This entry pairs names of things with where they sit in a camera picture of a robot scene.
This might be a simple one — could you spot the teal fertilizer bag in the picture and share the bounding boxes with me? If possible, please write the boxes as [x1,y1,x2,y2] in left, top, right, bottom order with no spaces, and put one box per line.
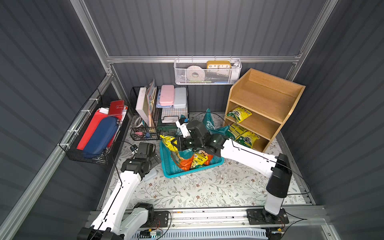
[171,149,195,171]
[203,108,229,136]

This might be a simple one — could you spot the yellow green bag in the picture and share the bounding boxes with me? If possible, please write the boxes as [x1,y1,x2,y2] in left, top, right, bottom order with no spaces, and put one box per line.
[236,131,260,148]
[160,135,179,153]
[226,107,252,123]
[226,123,247,141]

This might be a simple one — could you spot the teal plastic basket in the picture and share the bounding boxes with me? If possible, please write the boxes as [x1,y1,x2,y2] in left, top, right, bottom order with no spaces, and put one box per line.
[159,142,225,179]

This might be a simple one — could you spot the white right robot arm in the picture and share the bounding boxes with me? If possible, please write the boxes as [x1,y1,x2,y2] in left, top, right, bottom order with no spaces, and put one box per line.
[171,118,293,218]

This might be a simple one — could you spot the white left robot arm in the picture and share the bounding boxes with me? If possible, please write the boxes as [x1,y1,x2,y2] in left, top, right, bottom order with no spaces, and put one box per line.
[77,143,156,240]

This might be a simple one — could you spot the wooden shelf unit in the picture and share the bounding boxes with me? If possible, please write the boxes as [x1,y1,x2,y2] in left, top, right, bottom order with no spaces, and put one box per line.
[225,69,306,153]

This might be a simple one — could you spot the light blue plastic case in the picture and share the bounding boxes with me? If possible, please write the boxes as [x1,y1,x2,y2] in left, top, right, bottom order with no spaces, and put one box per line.
[143,168,158,182]

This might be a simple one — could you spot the checkered cloth pouch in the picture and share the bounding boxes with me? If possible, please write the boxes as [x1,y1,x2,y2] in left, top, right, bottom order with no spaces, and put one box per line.
[161,107,189,123]

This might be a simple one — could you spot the blue zip pouch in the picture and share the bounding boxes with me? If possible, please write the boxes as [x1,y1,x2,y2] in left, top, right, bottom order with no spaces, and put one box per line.
[83,117,119,159]

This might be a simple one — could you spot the light blue pencil case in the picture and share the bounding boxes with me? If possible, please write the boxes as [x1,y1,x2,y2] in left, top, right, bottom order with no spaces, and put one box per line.
[173,87,187,109]

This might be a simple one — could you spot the white canvas board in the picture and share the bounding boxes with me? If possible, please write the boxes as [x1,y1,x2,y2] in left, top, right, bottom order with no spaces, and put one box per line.
[136,87,150,126]

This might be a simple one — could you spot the pink pencil case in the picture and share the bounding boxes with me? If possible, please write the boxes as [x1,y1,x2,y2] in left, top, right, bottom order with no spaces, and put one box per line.
[159,85,175,107]

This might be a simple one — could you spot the dark red notebook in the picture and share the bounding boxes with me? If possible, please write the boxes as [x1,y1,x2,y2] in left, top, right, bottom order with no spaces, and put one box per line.
[108,100,125,117]

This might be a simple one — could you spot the red folder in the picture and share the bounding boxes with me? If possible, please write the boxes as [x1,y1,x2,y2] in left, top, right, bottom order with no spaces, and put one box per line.
[77,108,109,151]

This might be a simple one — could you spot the white tape roll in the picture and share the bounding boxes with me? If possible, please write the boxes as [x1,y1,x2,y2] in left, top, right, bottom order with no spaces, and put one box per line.
[186,66,206,82]

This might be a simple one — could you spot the yellow digital clock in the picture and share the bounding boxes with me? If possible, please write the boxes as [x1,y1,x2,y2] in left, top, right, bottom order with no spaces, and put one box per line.
[207,60,232,69]

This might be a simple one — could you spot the black wire desk organizer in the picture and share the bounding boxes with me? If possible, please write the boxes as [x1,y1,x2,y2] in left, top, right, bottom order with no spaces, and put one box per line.
[130,87,189,141]

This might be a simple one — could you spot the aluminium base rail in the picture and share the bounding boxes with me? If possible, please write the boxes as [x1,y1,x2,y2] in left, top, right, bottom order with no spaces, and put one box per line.
[77,201,340,240]

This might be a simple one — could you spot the white wire wall basket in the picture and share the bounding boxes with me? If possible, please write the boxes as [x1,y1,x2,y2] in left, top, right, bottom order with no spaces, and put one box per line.
[174,57,242,85]

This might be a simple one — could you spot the black wire wall basket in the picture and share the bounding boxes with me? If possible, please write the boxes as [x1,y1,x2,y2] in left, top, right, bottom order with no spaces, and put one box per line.
[58,90,129,165]

